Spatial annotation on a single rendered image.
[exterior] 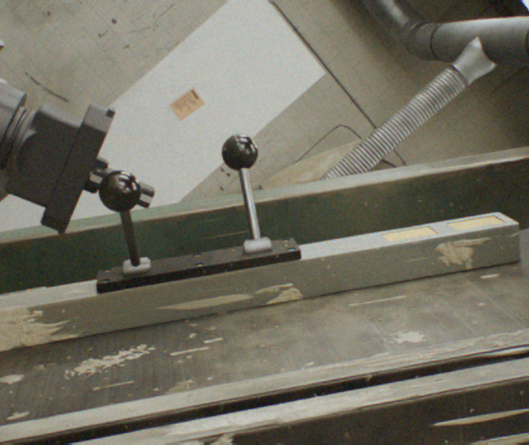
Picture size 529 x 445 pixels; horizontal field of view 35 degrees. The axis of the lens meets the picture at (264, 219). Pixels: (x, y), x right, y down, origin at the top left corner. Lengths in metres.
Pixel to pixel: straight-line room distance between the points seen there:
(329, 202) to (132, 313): 0.34
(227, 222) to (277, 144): 7.76
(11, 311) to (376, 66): 8.21
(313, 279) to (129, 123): 3.51
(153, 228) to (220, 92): 3.27
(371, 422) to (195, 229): 0.62
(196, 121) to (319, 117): 4.63
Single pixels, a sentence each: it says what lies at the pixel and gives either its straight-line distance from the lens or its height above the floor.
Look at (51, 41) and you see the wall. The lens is 8.76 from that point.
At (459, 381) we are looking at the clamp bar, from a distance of 0.49.
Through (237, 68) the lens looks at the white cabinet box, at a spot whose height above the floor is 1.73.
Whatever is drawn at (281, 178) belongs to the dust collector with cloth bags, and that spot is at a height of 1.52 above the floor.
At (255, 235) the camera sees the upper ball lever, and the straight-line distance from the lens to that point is 0.84.
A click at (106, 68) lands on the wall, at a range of 8.71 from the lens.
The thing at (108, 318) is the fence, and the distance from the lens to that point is 0.83.
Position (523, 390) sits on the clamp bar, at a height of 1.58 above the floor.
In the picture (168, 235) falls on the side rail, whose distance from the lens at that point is 1.06.
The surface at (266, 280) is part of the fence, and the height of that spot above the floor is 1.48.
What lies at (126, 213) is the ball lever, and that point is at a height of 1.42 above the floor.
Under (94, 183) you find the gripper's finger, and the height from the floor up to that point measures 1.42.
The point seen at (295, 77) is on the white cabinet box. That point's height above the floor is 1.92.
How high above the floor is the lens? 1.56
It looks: 3 degrees down
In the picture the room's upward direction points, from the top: 49 degrees clockwise
